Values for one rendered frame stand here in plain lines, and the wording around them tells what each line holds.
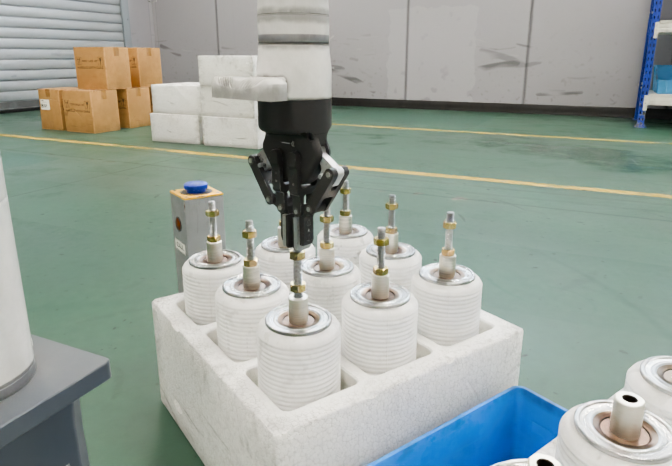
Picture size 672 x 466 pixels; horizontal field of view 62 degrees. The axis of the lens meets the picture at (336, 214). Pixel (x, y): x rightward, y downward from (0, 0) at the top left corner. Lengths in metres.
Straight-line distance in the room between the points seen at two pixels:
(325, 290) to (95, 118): 3.74
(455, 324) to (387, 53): 5.45
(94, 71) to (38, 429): 4.12
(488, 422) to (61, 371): 0.51
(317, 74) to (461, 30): 5.36
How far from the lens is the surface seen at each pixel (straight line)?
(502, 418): 0.80
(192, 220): 0.96
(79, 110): 4.47
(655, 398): 0.59
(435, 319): 0.76
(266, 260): 0.85
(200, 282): 0.80
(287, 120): 0.54
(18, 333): 0.48
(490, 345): 0.77
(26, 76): 6.50
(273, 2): 0.55
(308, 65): 0.54
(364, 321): 0.67
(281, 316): 0.65
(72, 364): 0.51
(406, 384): 0.68
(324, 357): 0.62
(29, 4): 6.61
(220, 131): 3.50
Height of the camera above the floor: 0.54
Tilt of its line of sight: 16 degrees down
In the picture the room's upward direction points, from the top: straight up
